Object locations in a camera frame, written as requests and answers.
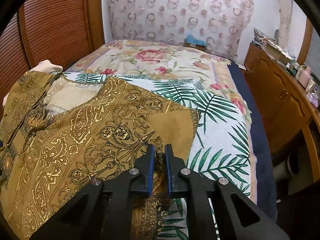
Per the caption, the mustard gold patterned garment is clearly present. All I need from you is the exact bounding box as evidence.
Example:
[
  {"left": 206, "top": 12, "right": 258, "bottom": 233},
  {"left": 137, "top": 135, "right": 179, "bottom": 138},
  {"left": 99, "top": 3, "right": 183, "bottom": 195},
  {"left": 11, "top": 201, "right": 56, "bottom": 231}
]
[{"left": 1, "top": 72, "right": 200, "bottom": 239}]

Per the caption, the navy blue bed sheet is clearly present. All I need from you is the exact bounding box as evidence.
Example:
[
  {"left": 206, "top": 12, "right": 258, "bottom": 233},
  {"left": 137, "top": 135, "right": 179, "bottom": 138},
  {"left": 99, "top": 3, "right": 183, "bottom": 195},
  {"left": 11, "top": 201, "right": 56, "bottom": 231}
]
[{"left": 228, "top": 61, "right": 277, "bottom": 222}]

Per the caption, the palm leaf print towel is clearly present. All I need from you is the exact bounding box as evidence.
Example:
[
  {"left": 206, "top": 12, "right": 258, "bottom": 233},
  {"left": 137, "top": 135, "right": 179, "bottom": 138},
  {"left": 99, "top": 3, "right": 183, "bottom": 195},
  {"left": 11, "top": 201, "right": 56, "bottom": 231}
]
[{"left": 51, "top": 71, "right": 252, "bottom": 240}]

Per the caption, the wooden sideboard cabinet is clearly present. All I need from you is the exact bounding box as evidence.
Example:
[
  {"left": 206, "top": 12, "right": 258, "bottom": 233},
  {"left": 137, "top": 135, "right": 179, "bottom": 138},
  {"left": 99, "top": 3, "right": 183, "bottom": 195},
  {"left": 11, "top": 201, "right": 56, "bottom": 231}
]
[{"left": 244, "top": 43, "right": 319, "bottom": 181}]

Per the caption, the purple plastic bag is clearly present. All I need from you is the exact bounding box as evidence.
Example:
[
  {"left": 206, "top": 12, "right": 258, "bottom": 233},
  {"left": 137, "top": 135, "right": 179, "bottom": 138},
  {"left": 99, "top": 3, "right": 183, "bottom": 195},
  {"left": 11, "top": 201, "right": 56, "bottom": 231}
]
[{"left": 307, "top": 93, "right": 319, "bottom": 108}]

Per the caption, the floral bed blanket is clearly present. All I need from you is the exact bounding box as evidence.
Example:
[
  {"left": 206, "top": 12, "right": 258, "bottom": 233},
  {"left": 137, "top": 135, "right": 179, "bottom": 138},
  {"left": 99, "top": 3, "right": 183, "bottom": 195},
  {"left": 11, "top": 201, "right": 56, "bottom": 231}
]
[{"left": 65, "top": 39, "right": 253, "bottom": 124}]

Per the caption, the pink thermos jug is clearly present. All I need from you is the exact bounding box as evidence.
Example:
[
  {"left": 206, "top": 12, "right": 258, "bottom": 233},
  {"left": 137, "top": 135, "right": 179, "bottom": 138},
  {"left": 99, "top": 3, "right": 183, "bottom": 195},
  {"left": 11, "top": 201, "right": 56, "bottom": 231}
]
[{"left": 298, "top": 66, "right": 312, "bottom": 88}]

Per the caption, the cardboard box on sideboard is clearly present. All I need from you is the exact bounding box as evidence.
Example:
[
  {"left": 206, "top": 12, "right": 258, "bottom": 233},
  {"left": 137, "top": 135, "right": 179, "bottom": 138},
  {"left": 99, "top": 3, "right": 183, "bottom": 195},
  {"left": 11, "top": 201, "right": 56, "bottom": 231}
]
[{"left": 262, "top": 40, "right": 293, "bottom": 65}]

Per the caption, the cardboard box with blue cloth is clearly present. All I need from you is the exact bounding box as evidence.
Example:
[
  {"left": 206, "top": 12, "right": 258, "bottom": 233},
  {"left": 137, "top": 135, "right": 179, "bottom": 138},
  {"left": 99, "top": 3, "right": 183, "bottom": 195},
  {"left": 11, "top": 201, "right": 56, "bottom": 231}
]
[{"left": 183, "top": 34, "right": 207, "bottom": 52}]

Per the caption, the brown louvered wardrobe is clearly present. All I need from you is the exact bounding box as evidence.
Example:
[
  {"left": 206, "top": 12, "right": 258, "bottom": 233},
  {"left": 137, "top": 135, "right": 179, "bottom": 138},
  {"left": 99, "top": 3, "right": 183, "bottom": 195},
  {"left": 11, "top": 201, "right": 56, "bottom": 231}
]
[{"left": 1, "top": 0, "right": 105, "bottom": 98}]

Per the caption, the circle patterned curtain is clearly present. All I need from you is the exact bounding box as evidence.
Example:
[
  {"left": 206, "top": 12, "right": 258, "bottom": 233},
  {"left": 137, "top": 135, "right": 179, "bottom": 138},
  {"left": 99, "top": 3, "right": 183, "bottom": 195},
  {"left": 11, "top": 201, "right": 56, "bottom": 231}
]
[{"left": 107, "top": 0, "right": 254, "bottom": 60}]

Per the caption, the tied beige curtain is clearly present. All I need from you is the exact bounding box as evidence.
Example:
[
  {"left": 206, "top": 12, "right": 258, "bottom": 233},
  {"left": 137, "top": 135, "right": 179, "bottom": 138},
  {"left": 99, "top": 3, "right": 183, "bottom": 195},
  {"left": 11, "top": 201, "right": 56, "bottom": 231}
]
[{"left": 278, "top": 0, "right": 293, "bottom": 49}]

